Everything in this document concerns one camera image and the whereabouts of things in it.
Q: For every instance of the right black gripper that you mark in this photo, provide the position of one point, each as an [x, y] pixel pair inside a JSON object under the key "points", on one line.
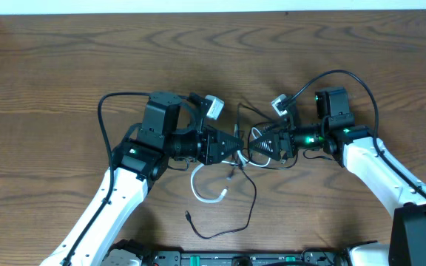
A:
{"points": [[282, 145]]}

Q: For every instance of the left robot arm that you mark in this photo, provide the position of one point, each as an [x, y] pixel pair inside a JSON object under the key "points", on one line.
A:
{"points": [[173, 128]]}

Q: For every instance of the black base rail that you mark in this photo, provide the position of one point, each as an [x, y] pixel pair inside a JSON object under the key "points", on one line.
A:
{"points": [[128, 252]]}

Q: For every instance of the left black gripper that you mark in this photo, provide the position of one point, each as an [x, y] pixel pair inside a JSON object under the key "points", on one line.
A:
{"points": [[208, 146]]}

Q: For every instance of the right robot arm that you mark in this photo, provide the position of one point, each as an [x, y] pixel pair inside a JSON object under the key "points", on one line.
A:
{"points": [[357, 149]]}

